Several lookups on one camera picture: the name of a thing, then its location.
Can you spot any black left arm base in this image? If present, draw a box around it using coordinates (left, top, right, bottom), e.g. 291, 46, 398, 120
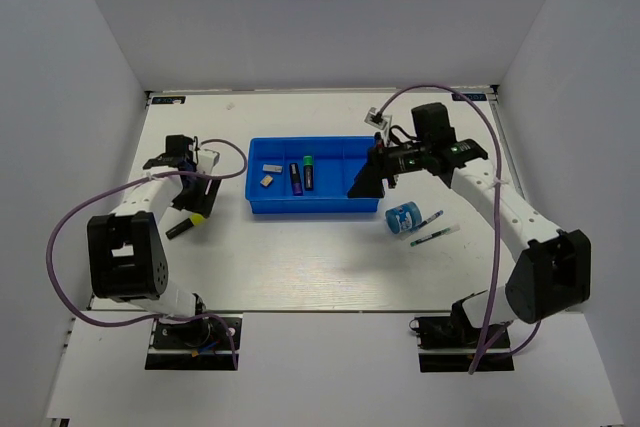
145, 316, 243, 371

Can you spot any table corner label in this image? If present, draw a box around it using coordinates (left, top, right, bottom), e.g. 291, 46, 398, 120
451, 93, 487, 102
151, 96, 186, 105

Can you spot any right table corner label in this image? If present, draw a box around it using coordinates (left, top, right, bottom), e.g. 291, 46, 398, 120
451, 93, 487, 102

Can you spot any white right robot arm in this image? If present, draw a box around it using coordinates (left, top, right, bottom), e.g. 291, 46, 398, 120
348, 103, 591, 346

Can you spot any green capped black highlighter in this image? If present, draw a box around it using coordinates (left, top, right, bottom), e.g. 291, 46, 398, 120
303, 155, 314, 191

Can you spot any green ink pen refill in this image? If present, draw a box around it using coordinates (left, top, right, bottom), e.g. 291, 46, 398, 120
410, 224, 460, 247

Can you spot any purple capped black highlighter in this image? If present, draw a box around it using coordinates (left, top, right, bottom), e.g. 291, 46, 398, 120
289, 162, 303, 196

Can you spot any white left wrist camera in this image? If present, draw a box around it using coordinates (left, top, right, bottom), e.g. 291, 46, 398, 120
194, 149, 220, 175

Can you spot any small tan wooden block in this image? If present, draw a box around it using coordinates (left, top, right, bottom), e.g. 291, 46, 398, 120
260, 175, 274, 188

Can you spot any yellow capped black highlighter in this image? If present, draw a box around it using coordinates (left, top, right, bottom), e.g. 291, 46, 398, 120
166, 213, 206, 240

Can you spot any blue plastic divided tray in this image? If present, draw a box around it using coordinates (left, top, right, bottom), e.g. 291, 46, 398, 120
245, 136, 378, 214

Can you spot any blue labelled round jar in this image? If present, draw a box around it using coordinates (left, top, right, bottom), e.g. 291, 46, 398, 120
385, 201, 423, 235

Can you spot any left table corner label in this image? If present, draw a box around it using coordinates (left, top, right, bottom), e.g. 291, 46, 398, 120
151, 96, 186, 105

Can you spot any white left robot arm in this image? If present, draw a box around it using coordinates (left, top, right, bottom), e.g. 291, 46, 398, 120
87, 135, 221, 346

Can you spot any grey white eraser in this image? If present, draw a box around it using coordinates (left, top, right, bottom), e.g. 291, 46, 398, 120
262, 164, 283, 174

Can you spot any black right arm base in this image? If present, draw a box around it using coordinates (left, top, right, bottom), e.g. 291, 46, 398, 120
409, 301, 514, 373

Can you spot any blue ink pen refill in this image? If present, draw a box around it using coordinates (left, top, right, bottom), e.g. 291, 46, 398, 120
417, 210, 444, 229

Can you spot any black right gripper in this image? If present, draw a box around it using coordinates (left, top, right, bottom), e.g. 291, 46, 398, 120
347, 132, 431, 199

